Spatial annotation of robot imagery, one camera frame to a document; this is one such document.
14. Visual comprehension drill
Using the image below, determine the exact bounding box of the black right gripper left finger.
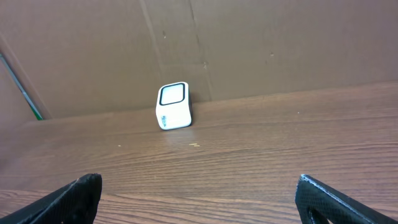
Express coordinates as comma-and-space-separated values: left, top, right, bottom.
1, 174, 102, 224

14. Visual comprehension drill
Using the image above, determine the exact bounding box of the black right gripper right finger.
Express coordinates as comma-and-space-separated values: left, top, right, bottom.
295, 174, 397, 224

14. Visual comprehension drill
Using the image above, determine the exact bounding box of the white barcode scanner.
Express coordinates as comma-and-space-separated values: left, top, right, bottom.
155, 82, 193, 131

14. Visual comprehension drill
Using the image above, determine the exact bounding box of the green and grey pole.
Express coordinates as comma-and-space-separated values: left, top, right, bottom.
1, 55, 44, 120

